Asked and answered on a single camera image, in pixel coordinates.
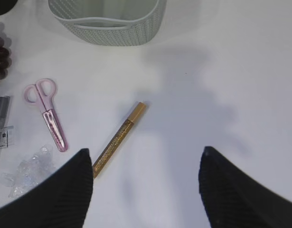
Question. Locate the green woven plastic basket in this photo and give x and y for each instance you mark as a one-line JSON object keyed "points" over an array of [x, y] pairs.
{"points": [[119, 23]]}

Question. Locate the clear plastic ruler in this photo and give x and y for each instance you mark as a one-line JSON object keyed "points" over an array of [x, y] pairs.
{"points": [[7, 137]]}

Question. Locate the gold glitter pen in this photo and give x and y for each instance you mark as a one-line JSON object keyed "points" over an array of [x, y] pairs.
{"points": [[118, 138]]}

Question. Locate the silver glitter pen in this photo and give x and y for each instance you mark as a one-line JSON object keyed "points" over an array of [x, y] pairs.
{"points": [[4, 105]]}

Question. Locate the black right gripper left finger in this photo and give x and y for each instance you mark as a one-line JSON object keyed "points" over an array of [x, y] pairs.
{"points": [[61, 201]]}

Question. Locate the clear plastic sheet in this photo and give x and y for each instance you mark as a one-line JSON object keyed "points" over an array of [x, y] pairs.
{"points": [[30, 173]]}

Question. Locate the purple artificial grape bunch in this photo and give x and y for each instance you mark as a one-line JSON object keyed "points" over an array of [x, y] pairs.
{"points": [[5, 52]]}

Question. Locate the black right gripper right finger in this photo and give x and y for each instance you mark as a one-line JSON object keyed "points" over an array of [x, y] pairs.
{"points": [[232, 199]]}

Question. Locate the pink scissors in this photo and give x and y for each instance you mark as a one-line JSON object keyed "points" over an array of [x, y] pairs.
{"points": [[41, 94]]}

